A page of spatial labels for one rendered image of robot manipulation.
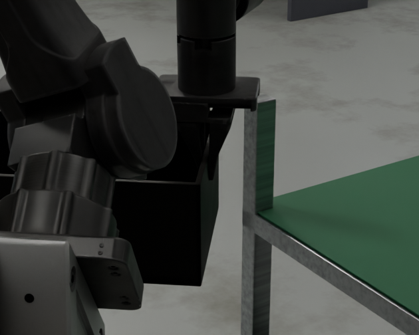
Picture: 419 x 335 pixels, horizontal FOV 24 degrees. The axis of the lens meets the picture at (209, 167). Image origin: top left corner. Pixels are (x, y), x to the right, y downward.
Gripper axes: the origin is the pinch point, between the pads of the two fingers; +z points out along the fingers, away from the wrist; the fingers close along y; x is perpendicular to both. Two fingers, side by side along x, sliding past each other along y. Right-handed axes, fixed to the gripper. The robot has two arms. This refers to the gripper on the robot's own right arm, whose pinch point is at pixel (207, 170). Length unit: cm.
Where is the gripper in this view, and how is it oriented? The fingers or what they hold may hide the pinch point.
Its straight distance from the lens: 99.2
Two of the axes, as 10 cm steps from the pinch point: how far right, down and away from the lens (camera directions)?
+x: -1.1, 4.1, -9.1
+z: 0.1, 9.1, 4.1
